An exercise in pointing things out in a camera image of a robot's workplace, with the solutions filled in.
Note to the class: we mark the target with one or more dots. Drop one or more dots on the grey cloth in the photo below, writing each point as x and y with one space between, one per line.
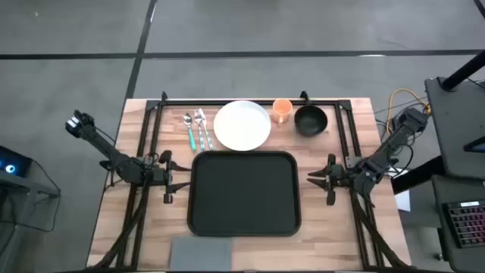
201 254

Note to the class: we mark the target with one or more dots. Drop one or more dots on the backlit computer keyboard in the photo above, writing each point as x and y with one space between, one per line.
468 225

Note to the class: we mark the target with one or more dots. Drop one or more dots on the black round pole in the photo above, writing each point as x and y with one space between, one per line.
462 72

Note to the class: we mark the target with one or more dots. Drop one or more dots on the black device with blue light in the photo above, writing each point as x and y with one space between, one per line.
13 161

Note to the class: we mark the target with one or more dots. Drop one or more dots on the dark tablet device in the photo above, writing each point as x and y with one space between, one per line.
475 146

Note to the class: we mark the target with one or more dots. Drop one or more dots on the black frame clamp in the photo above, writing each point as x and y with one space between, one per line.
305 98
164 96

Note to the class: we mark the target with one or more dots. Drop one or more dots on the grey equipment stand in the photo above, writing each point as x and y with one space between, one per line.
38 189

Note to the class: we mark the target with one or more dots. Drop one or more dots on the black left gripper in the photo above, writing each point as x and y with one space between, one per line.
166 177

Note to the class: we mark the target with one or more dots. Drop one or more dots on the white round plate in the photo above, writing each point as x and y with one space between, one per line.
242 125

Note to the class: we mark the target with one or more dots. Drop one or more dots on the black keyboard desk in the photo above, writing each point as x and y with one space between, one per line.
439 227

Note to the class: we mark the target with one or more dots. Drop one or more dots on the orange mug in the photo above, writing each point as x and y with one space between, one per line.
282 108

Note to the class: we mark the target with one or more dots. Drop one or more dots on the black side desk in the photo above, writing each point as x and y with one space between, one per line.
454 129

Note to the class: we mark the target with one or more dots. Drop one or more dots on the black bowl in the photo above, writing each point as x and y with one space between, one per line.
310 121

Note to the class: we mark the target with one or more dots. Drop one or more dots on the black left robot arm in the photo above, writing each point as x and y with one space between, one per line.
98 138

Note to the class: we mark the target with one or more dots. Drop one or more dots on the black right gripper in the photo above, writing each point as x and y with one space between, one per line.
343 176

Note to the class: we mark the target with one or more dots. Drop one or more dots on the black plastic serving tray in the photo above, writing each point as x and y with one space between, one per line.
244 193

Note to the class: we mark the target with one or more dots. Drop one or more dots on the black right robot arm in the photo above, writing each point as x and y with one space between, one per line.
386 149

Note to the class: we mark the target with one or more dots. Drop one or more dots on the white paper sheet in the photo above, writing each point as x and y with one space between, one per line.
404 201

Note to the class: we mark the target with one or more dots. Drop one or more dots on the black aluminium rig frame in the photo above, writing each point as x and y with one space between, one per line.
189 102

